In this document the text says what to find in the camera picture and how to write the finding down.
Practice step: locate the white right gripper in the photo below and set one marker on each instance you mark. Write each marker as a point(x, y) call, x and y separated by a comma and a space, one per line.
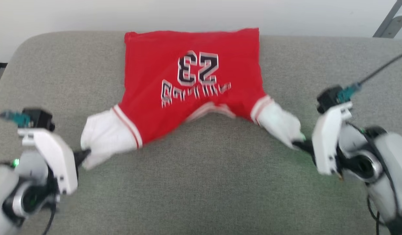
point(326, 143)

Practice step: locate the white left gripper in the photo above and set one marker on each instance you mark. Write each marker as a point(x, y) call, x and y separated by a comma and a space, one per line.
point(59, 163)

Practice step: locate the red basketball jersey number 23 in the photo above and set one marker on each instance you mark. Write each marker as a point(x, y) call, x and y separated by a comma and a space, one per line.
point(187, 107)

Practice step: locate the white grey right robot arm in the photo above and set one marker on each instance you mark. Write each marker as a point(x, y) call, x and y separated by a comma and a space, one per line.
point(383, 163)

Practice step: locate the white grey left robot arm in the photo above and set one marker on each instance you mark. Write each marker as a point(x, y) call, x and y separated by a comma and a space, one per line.
point(11, 192)

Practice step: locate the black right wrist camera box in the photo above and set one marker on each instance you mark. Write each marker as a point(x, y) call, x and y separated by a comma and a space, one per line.
point(328, 98)

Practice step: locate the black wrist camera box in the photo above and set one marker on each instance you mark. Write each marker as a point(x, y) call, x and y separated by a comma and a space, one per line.
point(328, 98)
point(39, 119)

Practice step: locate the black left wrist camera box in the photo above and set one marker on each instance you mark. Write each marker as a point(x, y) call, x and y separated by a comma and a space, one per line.
point(39, 119)

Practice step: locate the grey metal post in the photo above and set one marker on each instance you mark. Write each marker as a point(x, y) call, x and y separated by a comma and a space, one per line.
point(388, 23)

